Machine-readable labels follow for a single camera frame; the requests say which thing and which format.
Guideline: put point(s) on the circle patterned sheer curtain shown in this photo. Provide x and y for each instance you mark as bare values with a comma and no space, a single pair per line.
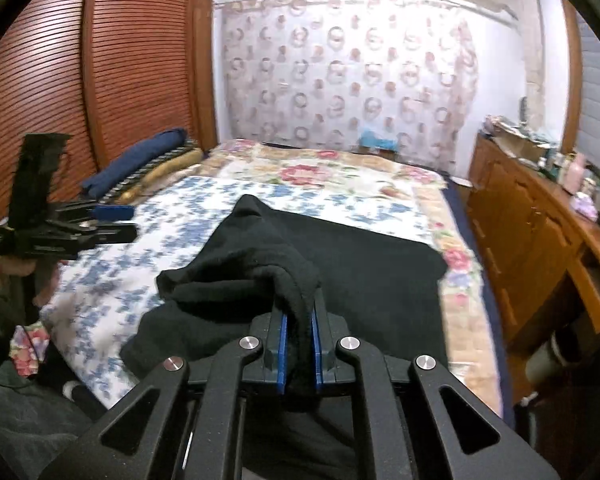
330,85

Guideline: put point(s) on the navy folded cloth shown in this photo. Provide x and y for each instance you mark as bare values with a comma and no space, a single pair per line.
130,165

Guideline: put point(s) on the wooden sideboard cabinet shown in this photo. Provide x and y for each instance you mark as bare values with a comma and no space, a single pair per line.
510,220

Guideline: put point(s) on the person's dark green jacket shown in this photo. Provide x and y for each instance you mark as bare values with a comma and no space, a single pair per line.
20,410

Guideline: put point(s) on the wooden louvred wardrobe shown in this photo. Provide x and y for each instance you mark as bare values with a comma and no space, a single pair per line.
130,60

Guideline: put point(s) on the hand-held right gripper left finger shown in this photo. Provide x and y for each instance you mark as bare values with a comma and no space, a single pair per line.
280,355

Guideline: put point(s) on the black printed t-shirt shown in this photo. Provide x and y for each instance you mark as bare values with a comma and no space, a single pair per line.
360,270

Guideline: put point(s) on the cardboard box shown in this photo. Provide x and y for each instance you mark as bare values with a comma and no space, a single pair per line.
520,145

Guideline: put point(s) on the pink thermos bottle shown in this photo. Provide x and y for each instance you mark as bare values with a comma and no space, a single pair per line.
575,175

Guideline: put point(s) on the person's left hand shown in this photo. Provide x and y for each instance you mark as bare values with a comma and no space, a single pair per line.
47,285

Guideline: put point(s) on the pink floral cloth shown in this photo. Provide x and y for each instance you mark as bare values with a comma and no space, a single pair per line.
27,347

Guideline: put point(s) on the cluttered paper pile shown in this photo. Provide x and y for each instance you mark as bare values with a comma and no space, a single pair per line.
510,125

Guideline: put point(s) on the purple bag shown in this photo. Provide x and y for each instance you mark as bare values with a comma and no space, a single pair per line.
584,207

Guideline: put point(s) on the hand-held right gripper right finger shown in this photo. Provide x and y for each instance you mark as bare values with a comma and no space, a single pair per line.
317,355

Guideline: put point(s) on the beige tied curtain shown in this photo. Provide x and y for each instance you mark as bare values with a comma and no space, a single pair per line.
532,50

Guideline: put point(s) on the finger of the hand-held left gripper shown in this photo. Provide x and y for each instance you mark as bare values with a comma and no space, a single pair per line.
117,235
112,212

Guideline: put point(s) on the patterned gold folded blanket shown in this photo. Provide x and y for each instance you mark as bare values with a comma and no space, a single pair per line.
170,162

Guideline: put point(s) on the grey cylinder bin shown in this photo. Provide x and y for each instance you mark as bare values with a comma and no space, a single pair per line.
547,360

